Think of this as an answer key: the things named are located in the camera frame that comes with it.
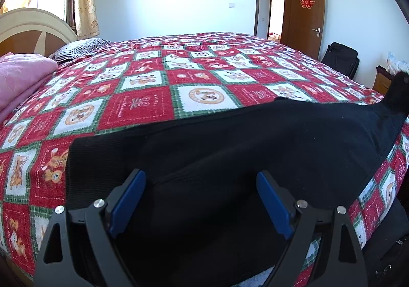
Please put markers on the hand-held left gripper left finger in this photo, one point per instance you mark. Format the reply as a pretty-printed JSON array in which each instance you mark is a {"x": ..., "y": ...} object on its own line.
[{"x": 127, "y": 204}]

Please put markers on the folded pink blanket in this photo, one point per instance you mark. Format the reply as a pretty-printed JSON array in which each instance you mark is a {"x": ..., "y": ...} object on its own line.
[{"x": 19, "y": 76}]

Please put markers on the black pants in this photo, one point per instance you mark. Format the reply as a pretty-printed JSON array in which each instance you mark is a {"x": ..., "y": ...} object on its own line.
[{"x": 223, "y": 152}]

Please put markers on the brown wooden door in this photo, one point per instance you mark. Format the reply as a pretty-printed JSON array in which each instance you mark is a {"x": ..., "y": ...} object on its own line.
[{"x": 303, "y": 28}]

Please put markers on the cream and wood headboard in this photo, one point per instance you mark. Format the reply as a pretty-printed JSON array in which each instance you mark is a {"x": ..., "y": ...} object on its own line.
[{"x": 19, "y": 18}]

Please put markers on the black bag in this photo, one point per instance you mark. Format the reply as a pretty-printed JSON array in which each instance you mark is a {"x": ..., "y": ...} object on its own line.
[{"x": 386, "y": 248}]

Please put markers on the red paper door decoration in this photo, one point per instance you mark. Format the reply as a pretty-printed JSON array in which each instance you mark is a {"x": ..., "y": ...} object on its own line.
[{"x": 306, "y": 0}]

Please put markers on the striped pillow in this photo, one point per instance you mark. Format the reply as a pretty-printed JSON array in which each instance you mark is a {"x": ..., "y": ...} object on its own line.
[{"x": 80, "y": 47}]

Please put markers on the brown door frame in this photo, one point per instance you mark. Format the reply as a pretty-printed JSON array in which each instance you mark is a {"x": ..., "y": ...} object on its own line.
[{"x": 258, "y": 2}]

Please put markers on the black folding chair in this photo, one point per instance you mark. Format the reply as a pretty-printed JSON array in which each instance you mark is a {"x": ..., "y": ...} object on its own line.
[{"x": 342, "y": 57}]

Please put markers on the red printed patchwork blanket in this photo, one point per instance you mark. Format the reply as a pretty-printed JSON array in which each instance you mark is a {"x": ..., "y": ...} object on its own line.
[{"x": 143, "y": 105}]

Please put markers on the wooden cabinet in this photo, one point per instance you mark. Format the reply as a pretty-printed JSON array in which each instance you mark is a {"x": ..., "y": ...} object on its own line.
[{"x": 382, "y": 81}]

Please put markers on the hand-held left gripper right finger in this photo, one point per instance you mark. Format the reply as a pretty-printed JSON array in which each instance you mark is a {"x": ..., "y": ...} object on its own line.
[{"x": 274, "y": 205}]

